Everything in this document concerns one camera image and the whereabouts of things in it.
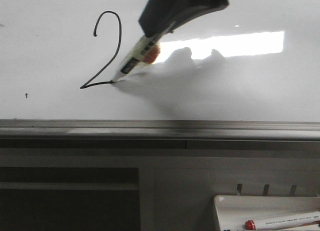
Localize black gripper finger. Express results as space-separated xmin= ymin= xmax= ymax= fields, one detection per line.
xmin=139 ymin=0 xmax=229 ymax=38

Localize black whiteboard marker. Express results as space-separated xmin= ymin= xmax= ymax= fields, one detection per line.
xmin=110 ymin=23 xmax=175 ymax=84

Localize white marker tray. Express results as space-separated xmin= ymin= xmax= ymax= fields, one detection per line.
xmin=213 ymin=195 xmax=320 ymax=231

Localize red capped white marker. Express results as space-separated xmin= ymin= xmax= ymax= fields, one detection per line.
xmin=244 ymin=210 xmax=320 ymax=230

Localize whiteboard with grey frame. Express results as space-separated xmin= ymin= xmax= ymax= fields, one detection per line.
xmin=0 ymin=0 xmax=320 ymax=140

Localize whiteboard stand frame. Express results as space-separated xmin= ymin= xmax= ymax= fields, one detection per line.
xmin=0 ymin=140 xmax=320 ymax=231

